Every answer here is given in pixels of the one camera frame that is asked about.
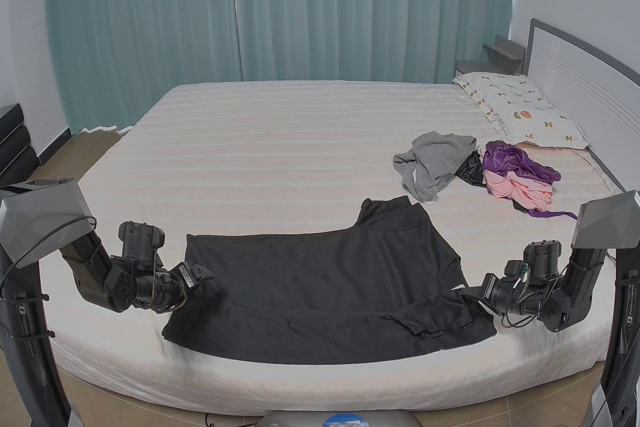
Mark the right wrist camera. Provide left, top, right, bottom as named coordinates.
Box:
left=504, top=259, right=532, bottom=285

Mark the black shiny garment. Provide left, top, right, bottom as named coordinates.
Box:
left=456, top=151, right=488, bottom=188

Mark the black T-shirt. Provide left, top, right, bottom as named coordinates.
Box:
left=161, top=196, right=498, bottom=366

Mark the purple garment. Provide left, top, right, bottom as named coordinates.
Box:
left=482, top=140, right=578, bottom=221

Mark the pink garment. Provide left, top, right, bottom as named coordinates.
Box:
left=484, top=171, right=555, bottom=213

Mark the black cable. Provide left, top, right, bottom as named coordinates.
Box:
left=0, top=216, right=98, bottom=301

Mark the bed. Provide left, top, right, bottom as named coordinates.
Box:
left=39, top=18, right=640, bottom=416

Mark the grey bedside table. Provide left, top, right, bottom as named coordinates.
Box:
left=455, top=35, right=526, bottom=76

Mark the black chest of drawers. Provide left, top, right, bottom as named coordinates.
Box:
left=0, top=103, right=43, bottom=193

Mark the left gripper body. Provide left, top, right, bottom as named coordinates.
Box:
left=149, top=263, right=201, bottom=315

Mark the white printed pillow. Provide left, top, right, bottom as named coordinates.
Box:
left=452, top=72, right=592, bottom=150

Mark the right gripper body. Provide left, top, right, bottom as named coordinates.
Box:
left=479, top=273, right=527, bottom=317

